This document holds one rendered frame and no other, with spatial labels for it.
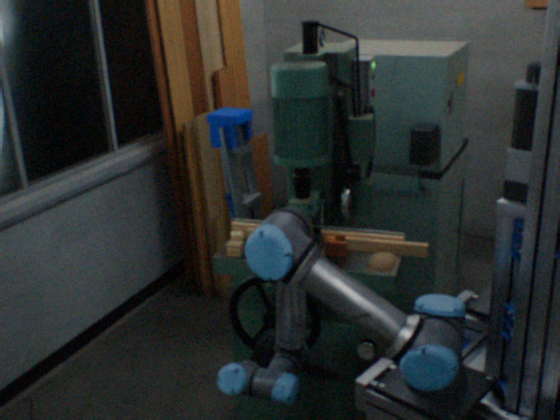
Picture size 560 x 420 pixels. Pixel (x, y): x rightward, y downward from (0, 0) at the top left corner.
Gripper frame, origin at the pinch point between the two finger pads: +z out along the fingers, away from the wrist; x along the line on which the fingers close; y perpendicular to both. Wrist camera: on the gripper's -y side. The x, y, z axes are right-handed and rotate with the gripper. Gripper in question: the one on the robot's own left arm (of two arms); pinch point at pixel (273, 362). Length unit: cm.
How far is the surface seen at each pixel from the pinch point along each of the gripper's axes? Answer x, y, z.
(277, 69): -10, -86, -11
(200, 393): -58, 31, 90
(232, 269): -22.5, -25.2, 11.9
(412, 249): 33, -41, 23
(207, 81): -107, -129, 140
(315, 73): 1, -86, -9
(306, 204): -1, -50, 12
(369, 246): 19, -40, 23
